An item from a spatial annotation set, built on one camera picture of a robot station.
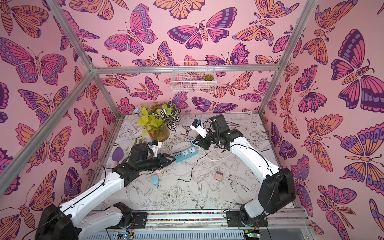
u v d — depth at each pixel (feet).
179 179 2.87
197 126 2.25
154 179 2.87
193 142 2.54
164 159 2.29
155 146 2.43
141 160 2.02
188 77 3.28
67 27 2.45
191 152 3.18
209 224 2.40
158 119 3.02
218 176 2.87
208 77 3.03
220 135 2.01
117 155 3.26
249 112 4.01
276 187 1.40
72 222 1.32
